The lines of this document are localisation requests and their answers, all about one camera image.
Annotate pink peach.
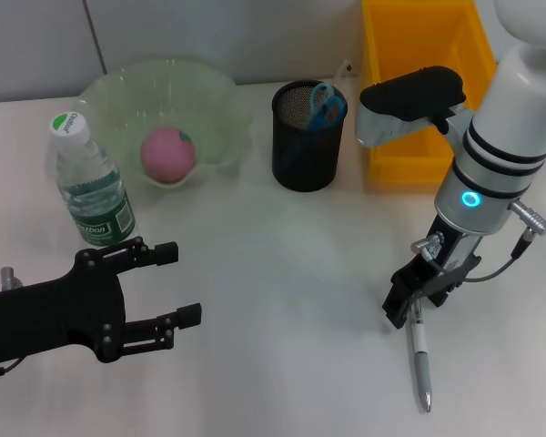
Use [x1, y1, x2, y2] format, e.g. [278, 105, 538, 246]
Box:
[139, 127, 198, 184]

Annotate right arm gripper cable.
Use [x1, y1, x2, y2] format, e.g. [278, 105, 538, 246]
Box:
[411, 199, 546, 283]

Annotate blue scissors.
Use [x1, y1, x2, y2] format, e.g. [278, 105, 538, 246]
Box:
[307, 81, 349, 132]

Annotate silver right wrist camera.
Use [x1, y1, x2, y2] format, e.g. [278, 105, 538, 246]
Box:
[355, 66, 468, 147]

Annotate pale green glass fruit plate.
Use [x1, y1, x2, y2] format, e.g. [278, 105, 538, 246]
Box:
[76, 56, 255, 188]

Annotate clear plastic ruler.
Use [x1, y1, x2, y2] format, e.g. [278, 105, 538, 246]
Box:
[332, 58, 356, 86]

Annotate black mesh pen holder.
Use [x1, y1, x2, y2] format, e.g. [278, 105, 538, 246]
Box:
[271, 79, 349, 192]

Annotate yellow plastic bin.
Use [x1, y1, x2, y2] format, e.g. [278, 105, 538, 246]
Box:
[361, 0, 500, 183]

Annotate silver ballpoint pen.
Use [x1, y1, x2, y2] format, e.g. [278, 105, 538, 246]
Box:
[407, 294, 433, 413]

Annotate clear green-label water bottle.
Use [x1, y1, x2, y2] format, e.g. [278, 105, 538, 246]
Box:
[48, 110, 140, 250]

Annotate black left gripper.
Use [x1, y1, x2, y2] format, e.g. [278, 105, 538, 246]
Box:
[0, 239, 203, 364]

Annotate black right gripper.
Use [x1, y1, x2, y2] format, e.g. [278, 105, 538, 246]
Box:
[381, 217, 482, 330]

